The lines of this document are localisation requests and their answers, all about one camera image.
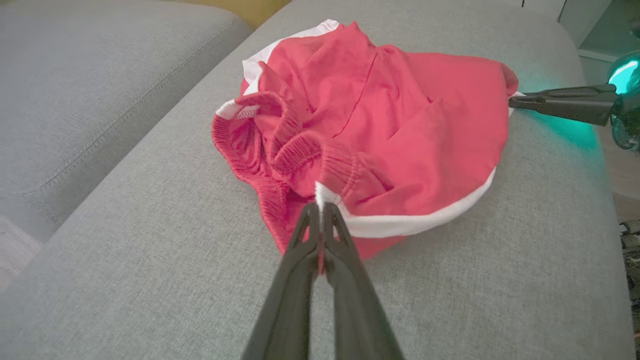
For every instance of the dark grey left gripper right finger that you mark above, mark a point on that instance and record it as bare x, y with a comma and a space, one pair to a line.
355, 310

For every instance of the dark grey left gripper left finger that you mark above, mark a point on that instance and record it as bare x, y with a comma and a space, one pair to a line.
290, 310

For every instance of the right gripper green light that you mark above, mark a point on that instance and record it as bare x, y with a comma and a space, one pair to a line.
629, 115

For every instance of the red shorts white trim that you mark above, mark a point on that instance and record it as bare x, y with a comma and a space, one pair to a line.
400, 125

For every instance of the grey and yellow sofa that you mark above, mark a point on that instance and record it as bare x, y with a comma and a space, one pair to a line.
150, 275

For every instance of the long yellow back cushion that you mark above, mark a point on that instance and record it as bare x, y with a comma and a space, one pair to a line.
250, 10

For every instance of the grey sofa seat cushion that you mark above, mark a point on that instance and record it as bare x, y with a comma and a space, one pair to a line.
75, 90

